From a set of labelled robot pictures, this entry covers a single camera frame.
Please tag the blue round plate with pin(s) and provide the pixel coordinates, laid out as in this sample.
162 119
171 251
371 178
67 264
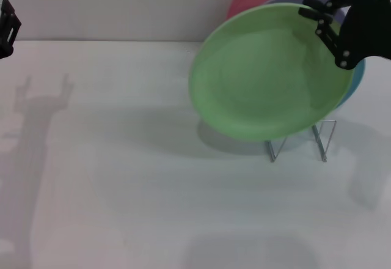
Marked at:
357 81

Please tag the green round plate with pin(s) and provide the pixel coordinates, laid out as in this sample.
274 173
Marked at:
265 76

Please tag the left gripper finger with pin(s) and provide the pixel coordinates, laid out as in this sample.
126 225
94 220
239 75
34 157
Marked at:
8 27

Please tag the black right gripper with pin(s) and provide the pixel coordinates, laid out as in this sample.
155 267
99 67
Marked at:
371 30

